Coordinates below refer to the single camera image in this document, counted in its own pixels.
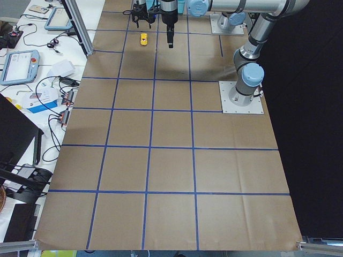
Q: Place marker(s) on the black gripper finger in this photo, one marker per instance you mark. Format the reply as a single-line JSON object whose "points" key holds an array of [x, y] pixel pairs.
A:
{"points": [[170, 36]]}

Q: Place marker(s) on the yellow toy beetle car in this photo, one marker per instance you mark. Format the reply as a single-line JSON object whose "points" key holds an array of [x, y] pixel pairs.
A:
{"points": [[143, 39]]}

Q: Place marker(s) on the teal plastic storage bin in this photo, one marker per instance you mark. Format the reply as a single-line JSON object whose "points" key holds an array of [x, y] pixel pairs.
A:
{"points": [[181, 3]]}

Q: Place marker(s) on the far blue teach pendant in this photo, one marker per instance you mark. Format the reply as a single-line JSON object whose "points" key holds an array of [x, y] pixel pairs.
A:
{"points": [[58, 20]]}

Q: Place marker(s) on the blue teach pendant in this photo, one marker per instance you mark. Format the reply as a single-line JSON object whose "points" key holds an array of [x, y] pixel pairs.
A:
{"points": [[20, 67], [58, 20]]}

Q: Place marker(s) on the black power adapter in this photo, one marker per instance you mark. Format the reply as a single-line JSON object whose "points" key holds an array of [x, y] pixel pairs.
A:
{"points": [[69, 82]]}

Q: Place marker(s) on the blue and white box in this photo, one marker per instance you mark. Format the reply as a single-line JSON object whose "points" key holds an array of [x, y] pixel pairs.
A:
{"points": [[44, 99]]}

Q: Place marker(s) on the near blue teach pendant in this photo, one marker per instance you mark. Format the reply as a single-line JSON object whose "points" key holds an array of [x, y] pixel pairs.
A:
{"points": [[20, 67]]}

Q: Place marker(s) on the brown paper grid mat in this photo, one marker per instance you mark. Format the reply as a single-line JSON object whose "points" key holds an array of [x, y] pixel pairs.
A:
{"points": [[150, 162]]}

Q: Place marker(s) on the black monitor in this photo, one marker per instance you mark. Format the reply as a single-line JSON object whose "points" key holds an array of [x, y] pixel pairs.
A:
{"points": [[17, 133]]}

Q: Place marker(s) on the aluminium frame post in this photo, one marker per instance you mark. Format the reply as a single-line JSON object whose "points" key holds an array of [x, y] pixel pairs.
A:
{"points": [[75, 17]]}

